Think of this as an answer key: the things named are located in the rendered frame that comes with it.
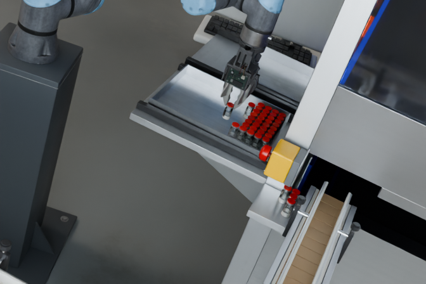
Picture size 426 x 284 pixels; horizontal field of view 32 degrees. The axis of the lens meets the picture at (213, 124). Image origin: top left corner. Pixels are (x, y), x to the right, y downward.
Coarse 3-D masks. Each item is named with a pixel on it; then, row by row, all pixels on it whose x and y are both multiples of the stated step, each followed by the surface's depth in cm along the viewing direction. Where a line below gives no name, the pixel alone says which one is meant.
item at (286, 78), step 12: (264, 60) 246; (276, 60) 247; (288, 60) 246; (264, 72) 238; (276, 72) 241; (288, 72) 244; (300, 72) 246; (312, 72) 245; (264, 84) 232; (276, 84) 234; (288, 84) 237; (300, 84) 239; (276, 96) 224; (288, 96) 230; (300, 96) 232
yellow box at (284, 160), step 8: (280, 144) 178; (288, 144) 179; (272, 152) 175; (280, 152) 175; (288, 152) 176; (296, 152) 177; (304, 152) 178; (272, 160) 175; (280, 160) 174; (288, 160) 174; (296, 160) 174; (272, 168) 176; (280, 168) 175; (288, 168) 175; (296, 168) 174; (272, 176) 177; (280, 176) 176; (288, 176) 176; (288, 184) 177
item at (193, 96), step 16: (176, 80) 216; (192, 80) 221; (208, 80) 220; (160, 96) 208; (176, 96) 210; (192, 96) 213; (208, 96) 216; (176, 112) 198; (192, 112) 206; (208, 112) 208; (240, 112) 214; (288, 112) 215; (208, 128) 197; (224, 128) 204; (240, 144) 195; (272, 144) 205
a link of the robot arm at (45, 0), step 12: (24, 0) 212; (36, 0) 210; (48, 0) 210; (60, 0) 213; (72, 0) 218; (24, 12) 214; (36, 12) 212; (48, 12) 213; (60, 12) 216; (72, 12) 221; (24, 24) 215; (36, 24) 214; (48, 24) 215
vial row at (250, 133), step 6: (264, 108) 211; (270, 108) 211; (264, 114) 208; (258, 120) 204; (264, 120) 208; (252, 126) 200; (258, 126) 201; (252, 132) 198; (246, 138) 198; (252, 138) 199; (246, 144) 199
